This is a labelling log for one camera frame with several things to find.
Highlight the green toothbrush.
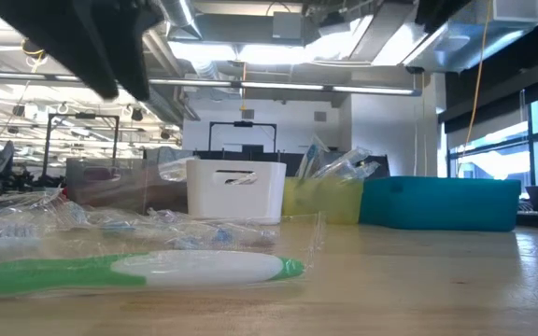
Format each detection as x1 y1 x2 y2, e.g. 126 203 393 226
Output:
0 212 326 299

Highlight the transparent grey plastic bin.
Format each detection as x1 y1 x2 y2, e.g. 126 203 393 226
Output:
65 157 189 214

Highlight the grey office chair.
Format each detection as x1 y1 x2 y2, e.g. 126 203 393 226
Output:
0 139 17 181

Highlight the long ceiling light strip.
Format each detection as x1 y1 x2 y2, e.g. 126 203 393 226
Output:
0 69 423 98

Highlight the black cabinet row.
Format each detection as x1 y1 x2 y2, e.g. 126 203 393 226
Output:
143 145 391 181

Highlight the yellow plastic bin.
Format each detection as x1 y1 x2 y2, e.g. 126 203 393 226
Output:
281 175 365 225

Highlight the teal plastic bin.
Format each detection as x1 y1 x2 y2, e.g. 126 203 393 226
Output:
359 175 522 232

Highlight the black ceiling cable reel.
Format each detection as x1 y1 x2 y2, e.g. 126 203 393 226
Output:
20 39 49 71

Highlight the silver round air duct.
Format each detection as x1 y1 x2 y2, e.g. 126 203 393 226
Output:
142 0 205 125

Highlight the black rig frame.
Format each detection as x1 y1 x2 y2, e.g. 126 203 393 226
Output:
207 120 278 153
42 112 120 190

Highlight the white plastic bin with handles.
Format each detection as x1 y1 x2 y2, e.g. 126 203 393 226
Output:
185 160 288 225

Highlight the silver rectangular air duct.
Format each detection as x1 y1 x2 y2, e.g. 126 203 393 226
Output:
304 0 538 74

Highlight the yellow extension cable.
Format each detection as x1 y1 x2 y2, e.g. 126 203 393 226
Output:
455 0 493 178

